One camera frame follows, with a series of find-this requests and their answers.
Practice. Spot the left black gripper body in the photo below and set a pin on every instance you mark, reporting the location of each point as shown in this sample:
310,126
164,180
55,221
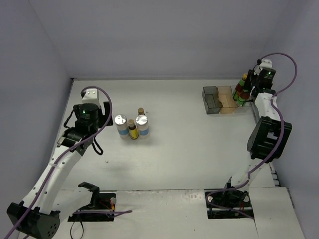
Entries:
107,113

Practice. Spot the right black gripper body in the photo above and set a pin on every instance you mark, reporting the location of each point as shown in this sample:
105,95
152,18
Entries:
250,81

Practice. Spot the red sauce bottle yellow cap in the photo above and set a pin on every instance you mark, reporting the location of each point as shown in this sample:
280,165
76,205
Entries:
238,89

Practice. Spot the white granule jar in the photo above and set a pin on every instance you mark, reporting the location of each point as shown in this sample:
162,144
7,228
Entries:
121,123
143,126

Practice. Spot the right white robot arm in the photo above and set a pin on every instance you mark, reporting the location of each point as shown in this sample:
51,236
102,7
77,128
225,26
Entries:
269,137

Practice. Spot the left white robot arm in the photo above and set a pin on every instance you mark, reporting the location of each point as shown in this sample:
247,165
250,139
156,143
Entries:
39,214

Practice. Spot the clear plastic bin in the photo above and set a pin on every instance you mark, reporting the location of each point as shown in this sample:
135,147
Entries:
239,109

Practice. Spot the amber plastic bin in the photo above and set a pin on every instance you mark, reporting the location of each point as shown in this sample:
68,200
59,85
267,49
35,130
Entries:
225,96

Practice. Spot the front yellow label bottle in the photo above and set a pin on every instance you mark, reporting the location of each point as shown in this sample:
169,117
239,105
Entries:
133,131

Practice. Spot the yellow label bottle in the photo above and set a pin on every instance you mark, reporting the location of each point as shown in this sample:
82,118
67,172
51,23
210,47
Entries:
133,131
141,111

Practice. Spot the rear yellow label bottle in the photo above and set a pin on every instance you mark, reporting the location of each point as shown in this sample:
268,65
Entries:
141,111

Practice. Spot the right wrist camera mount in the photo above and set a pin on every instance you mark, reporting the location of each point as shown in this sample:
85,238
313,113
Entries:
261,64

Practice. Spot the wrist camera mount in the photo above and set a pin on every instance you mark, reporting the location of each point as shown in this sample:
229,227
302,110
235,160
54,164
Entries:
90,95
261,64

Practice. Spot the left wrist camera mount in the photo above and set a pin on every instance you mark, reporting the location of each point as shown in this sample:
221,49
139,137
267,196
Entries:
90,95

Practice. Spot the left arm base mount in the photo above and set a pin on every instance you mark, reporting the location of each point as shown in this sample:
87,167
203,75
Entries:
100,201

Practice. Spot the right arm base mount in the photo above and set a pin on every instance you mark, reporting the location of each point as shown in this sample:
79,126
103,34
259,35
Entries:
230,202

